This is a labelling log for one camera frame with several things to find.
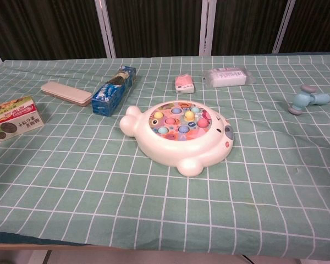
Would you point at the light blue toy hammer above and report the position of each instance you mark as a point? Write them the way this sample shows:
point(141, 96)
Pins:
point(302, 99)

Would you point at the white whack-a-mole toy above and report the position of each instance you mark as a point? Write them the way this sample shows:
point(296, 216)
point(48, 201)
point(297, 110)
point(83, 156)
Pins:
point(165, 148)

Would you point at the small pink tissue pack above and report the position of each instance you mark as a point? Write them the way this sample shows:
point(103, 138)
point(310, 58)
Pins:
point(184, 82)

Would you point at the blue Oreo cookie box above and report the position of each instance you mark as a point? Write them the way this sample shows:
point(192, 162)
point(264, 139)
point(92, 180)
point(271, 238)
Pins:
point(107, 96)

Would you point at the white wrapped tissue pack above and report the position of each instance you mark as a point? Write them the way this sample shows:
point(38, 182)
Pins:
point(228, 77)

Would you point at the dark ribbed partition panel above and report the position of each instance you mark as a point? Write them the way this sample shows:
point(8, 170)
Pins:
point(247, 27)
point(44, 27)
point(154, 27)
point(319, 24)

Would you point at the cream pencil case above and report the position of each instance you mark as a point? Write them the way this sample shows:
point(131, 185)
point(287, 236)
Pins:
point(66, 92)

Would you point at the green checked tablecloth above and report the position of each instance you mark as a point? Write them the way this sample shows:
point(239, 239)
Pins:
point(71, 192)

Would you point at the red green cookie box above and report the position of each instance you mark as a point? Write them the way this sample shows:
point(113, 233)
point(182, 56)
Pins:
point(16, 121)

